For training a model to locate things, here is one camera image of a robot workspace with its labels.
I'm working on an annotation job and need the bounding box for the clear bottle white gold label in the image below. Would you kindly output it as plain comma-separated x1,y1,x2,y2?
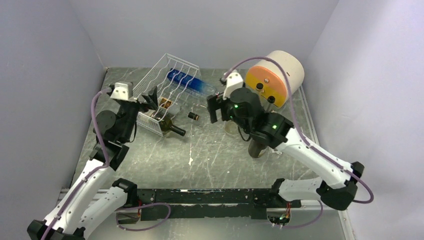
255,82,265,96

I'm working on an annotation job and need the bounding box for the blue clear bottle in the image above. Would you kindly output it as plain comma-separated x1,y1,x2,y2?
166,68,217,96

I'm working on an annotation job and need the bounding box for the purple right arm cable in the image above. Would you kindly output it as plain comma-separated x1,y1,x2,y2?
221,56,375,230

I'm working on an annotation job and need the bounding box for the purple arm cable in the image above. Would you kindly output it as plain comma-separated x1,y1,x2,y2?
221,56,375,230
39,86,114,240

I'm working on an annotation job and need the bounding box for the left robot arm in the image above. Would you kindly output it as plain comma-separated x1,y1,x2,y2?
27,83,149,240

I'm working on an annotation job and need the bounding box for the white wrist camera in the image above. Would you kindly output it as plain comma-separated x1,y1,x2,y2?
110,82,134,101
222,70,244,100

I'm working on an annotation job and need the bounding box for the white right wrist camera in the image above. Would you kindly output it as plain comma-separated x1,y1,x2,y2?
222,70,244,100

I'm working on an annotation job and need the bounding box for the white paper label sheet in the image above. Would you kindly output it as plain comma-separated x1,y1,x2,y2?
269,148,282,155

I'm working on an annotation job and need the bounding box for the white wire wine rack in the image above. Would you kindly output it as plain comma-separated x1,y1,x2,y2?
133,53,201,137

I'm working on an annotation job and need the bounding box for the dark green bottle black neck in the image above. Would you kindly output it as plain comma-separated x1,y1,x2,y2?
142,111,186,137

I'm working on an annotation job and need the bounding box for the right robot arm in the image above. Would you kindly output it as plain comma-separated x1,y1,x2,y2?
206,87,365,211

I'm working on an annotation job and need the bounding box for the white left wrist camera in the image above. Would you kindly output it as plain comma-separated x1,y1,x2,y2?
110,82,134,101

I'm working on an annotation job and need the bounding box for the brown bottle gold foil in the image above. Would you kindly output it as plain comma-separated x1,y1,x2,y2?
248,139,268,159

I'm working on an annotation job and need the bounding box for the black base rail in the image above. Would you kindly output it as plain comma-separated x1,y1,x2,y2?
137,188,302,221

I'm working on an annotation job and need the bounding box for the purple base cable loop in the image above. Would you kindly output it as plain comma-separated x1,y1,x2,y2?
115,202,172,232

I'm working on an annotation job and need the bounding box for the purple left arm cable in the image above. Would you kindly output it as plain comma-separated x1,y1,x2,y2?
39,86,114,240

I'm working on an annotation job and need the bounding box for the cream orange yellow cylinder box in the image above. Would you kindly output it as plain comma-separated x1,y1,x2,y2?
245,50,305,109

